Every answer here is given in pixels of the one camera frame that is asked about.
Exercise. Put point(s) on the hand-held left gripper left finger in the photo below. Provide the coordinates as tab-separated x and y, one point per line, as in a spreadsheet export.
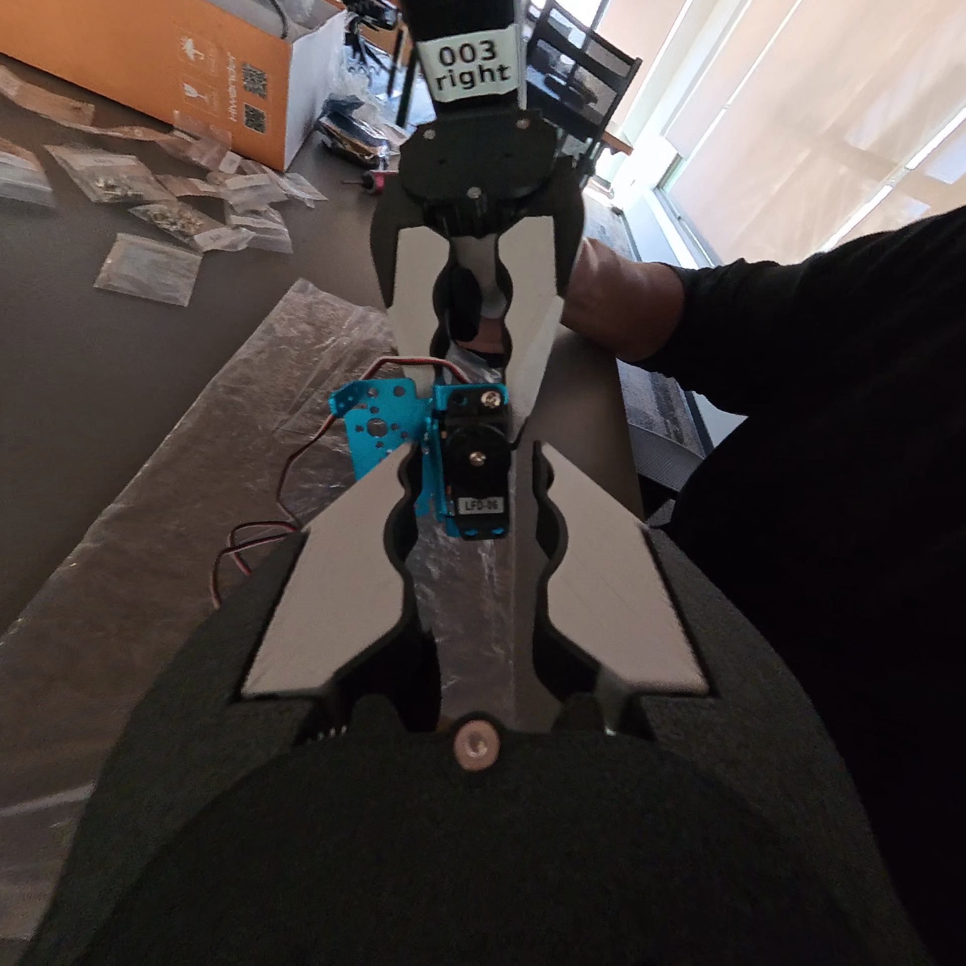
324	604

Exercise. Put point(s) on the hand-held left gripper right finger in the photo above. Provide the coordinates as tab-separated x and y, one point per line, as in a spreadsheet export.
626	604

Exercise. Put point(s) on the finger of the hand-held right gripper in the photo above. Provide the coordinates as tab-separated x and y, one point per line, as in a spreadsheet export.
415	287
537	302

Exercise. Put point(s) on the person's right hand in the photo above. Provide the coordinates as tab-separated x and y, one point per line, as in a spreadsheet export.
487	339

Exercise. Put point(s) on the bag of blue metal parts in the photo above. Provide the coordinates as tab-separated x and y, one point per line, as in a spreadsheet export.
355	128

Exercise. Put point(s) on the black office chair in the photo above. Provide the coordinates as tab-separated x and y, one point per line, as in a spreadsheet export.
573	68

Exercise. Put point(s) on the clear plastic bag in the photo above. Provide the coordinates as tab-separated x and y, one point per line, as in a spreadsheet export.
189	453

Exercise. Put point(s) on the person's black clothed torso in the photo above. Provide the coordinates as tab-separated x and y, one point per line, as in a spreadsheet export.
868	604

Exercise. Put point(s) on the pile of small screw bags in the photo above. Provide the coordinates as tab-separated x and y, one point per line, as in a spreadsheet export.
106	177

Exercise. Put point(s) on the orange cardboard box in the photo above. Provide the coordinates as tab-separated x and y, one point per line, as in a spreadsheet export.
113	45

